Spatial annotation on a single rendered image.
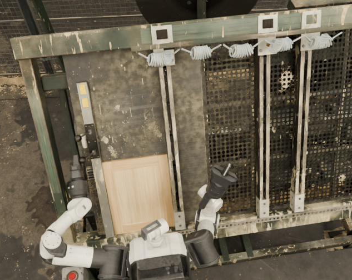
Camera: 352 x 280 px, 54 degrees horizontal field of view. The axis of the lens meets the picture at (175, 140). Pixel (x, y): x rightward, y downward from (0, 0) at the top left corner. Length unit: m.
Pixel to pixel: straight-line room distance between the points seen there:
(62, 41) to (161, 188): 0.97
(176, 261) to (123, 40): 1.05
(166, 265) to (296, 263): 1.79
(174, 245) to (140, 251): 0.16
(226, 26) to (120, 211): 1.20
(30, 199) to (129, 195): 1.65
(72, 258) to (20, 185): 2.11
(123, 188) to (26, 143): 2.08
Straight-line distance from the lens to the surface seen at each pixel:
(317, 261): 3.28
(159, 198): 2.10
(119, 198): 2.09
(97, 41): 1.74
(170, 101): 1.82
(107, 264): 1.68
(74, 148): 2.05
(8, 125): 4.21
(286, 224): 2.39
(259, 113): 1.96
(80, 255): 1.66
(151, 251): 1.66
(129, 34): 1.73
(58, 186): 2.05
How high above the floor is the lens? 2.93
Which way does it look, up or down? 53 degrees down
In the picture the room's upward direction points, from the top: 1 degrees counter-clockwise
